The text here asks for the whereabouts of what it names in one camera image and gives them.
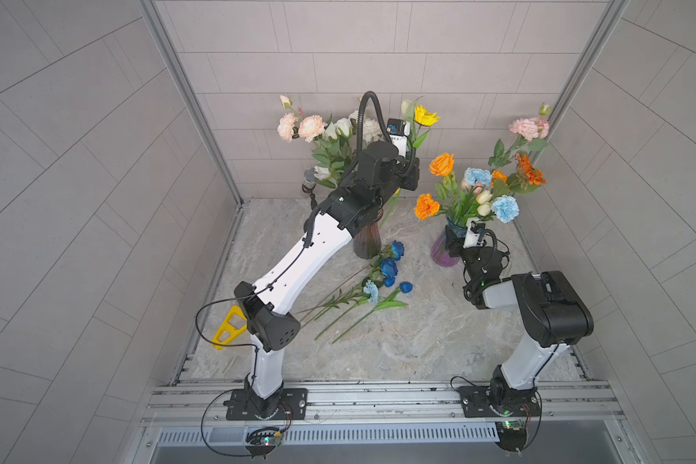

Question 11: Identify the blue purple glass vase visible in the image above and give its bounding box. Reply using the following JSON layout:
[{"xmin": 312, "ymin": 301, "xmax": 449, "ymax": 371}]
[{"xmin": 430, "ymin": 220, "xmax": 467, "ymax": 268}]

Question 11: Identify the blue rose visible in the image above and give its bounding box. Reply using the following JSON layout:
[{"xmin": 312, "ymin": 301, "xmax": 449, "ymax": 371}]
[
  {"xmin": 300, "ymin": 257, "xmax": 400, "ymax": 317},
  {"xmin": 357, "ymin": 241, "xmax": 405, "ymax": 278}
]

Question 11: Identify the pink glass vase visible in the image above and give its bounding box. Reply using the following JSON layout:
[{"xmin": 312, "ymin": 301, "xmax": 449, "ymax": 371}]
[{"xmin": 353, "ymin": 222, "xmax": 382, "ymax": 260}]

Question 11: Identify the light blue carnation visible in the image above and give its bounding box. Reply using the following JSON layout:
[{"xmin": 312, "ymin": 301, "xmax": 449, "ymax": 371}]
[{"xmin": 297, "ymin": 280, "xmax": 379, "ymax": 322}]

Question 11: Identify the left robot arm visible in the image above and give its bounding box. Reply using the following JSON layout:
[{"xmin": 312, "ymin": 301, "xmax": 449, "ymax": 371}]
[{"xmin": 233, "ymin": 117, "xmax": 420, "ymax": 419}]

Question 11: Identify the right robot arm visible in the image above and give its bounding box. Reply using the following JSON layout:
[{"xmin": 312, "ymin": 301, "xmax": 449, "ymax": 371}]
[{"xmin": 445, "ymin": 229, "xmax": 594, "ymax": 417}]

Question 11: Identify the right vase bouquet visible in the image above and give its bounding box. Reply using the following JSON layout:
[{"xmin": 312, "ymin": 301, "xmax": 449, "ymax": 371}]
[{"xmin": 414, "ymin": 104, "xmax": 552, "ymax": 227}]

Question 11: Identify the vase bouquet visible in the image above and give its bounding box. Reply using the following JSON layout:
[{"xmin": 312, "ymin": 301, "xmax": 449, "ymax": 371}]
[
  {"xmin": 276, "ymin": 95, "xmax": 388, "ymax": 189},
  {"xmin": 414, "ymin": 104, "xmax": 552, "ymax": 227}
]

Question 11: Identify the left vase bouquet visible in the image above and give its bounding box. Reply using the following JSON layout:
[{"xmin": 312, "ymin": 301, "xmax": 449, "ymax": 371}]
[{"xmin": 276, "ymin": 95, "xmax": 388, "ymax": 189}]

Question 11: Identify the black round stand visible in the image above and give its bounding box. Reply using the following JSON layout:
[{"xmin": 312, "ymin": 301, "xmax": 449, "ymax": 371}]
[{"xmin": 302, "ymin": 168, "xmax": 317, "ymax": 210}]

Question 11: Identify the right circuit board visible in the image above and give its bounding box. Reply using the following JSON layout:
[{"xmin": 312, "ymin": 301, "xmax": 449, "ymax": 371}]
[{"xmin": 495, "ymin": 421, "xmax": 528, "ymax": 452}]

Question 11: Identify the circuit board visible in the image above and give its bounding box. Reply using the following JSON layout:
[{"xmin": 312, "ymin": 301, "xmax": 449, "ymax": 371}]
[
  {"xmin": 245, "ymin": 426, "xmax": 284, "ymax": 458},
  {"xmin": 495, "ymin": 421, "xmax": 528, "ymax": 452}
]

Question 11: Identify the yellow plastic piece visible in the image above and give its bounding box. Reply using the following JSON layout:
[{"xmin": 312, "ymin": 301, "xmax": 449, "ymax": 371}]
[{"xmin": 212, "ymin": 305, "xmax": 249, "ymax": 350}]

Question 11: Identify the left circuit board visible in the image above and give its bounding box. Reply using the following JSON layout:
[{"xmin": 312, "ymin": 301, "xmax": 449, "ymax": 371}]
[{"xmin": 245, "ymin": 426, "xmax": 284, "ymax": 458}]

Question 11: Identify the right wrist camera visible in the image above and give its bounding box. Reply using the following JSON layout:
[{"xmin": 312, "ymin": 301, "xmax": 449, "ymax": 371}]
[{"xmin": 463, "ymin": 218, "xmax": 486, "ymax": 249}]

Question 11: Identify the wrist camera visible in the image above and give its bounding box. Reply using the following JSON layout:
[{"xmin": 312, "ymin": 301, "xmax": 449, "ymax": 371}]
[
  {"xmin": 387, "ymin": 118, "xmax": 410, "ymax": 158},
  {"xmin": 463, "ymin": 218, "xmax": 486, "ymax": 249}
]

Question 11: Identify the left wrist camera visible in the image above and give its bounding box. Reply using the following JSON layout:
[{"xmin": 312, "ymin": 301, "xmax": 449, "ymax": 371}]
[{"xmin": 387, "ymin": 118, "xmax": 410, "ymax": 158}]

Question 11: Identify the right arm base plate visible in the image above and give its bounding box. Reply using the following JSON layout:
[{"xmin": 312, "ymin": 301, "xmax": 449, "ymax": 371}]
[{"xmin": 455, "ymin": 386, "xmax": 541, "ymax": 421}]

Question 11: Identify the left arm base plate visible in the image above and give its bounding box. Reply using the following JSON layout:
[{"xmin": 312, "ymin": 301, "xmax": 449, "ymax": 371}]
[{"xmin": 223, "ymin": 387, "xmax": 309, "ymax": 421}]

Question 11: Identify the aluminium rail frame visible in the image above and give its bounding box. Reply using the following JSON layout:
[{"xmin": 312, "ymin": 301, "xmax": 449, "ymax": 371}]
[{"xmin": 141, "ymin": 379, "xmax": 630, "ymax": 447}]

